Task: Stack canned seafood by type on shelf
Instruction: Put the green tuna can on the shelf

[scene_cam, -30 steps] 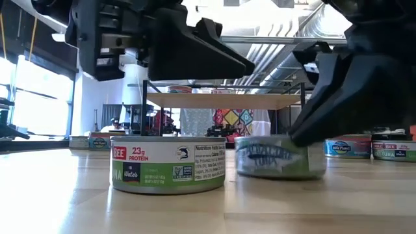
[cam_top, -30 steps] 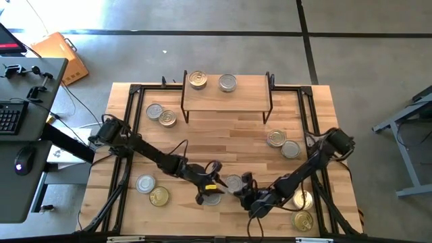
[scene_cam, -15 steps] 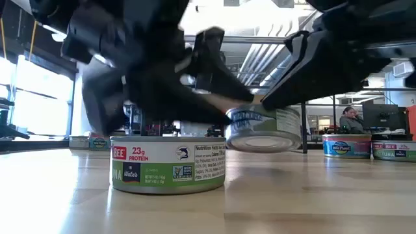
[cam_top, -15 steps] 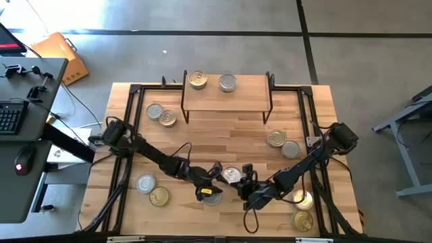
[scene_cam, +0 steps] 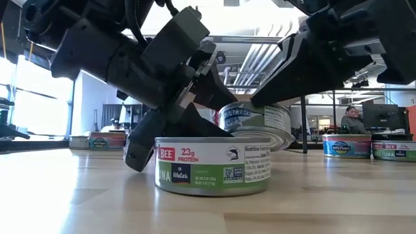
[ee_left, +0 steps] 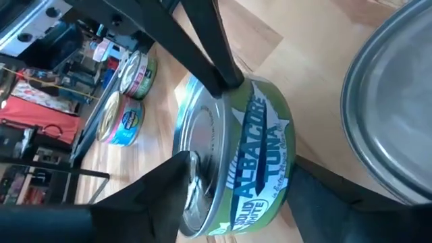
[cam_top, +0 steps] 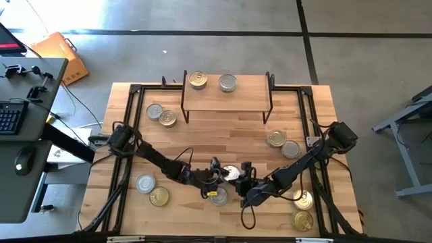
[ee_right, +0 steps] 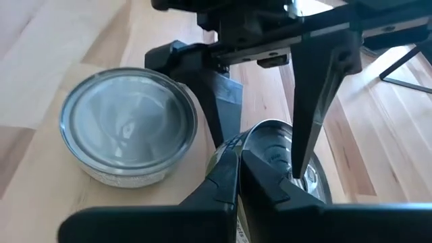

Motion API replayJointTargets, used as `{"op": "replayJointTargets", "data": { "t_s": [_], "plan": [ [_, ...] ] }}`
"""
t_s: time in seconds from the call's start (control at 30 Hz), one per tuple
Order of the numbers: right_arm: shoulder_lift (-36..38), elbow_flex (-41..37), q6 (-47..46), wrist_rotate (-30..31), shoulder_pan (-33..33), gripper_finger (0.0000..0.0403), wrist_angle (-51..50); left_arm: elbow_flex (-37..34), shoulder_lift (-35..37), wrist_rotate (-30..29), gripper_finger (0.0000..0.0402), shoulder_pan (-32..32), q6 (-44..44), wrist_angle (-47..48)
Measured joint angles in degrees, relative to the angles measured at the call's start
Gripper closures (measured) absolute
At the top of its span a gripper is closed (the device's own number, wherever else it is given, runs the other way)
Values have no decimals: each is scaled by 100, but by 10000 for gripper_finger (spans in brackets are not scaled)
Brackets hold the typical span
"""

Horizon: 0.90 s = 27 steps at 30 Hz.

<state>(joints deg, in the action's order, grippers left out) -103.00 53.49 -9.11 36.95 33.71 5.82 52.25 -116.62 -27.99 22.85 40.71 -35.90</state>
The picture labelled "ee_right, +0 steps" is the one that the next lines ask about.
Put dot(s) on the green albacore tuna can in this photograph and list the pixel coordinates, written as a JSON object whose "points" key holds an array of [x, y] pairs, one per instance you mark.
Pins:
{"points": [[270, 145]]}

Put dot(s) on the wooden shelf with black frame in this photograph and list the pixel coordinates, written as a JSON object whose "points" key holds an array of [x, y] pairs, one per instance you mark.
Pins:
{"points": [[405, 84]]}

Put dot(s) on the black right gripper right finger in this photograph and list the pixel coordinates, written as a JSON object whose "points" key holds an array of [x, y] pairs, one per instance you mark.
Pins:
{"points": [[303, 222]]}

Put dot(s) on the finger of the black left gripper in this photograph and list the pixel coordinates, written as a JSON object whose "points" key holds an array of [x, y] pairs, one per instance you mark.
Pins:
{"points": [[314, 87], [216, 94]]}

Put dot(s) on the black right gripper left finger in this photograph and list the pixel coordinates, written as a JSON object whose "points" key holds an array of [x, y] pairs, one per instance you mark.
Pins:
{"points": [[202, 219]]}

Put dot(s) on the Bumble Bee tuna can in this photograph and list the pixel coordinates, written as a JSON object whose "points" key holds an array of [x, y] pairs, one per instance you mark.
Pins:
{"points": [[128, 121]]}

